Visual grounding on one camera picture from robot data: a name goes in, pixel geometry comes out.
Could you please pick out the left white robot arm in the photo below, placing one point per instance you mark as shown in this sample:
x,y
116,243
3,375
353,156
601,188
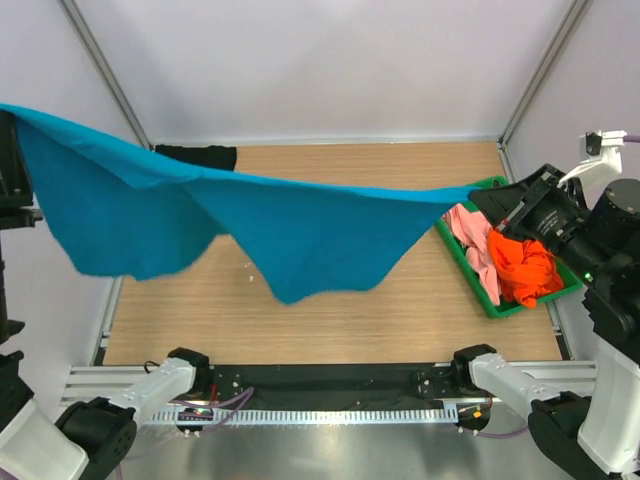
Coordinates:
x,y
90,439

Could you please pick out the blue t shirt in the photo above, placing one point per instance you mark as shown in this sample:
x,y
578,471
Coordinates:
x,y
117,209

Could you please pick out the folded black t shirt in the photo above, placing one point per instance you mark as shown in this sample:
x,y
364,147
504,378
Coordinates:
x,y
214,156

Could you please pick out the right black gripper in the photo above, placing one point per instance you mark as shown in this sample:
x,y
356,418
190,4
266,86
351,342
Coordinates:
x,y
507,206

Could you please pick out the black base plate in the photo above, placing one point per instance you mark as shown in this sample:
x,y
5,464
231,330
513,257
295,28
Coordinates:
x,y
343,387

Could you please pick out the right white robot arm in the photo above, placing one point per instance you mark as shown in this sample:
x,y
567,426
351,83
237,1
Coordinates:
x,y
593,436

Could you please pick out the orange t shirt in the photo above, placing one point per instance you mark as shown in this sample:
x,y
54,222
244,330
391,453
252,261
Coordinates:
x,y
526,270

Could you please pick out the pink t shirt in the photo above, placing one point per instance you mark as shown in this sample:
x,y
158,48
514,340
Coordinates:
x,y
472,229

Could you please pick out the aluminium frame rail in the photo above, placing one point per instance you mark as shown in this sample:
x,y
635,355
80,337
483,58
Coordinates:
x,y
86,383

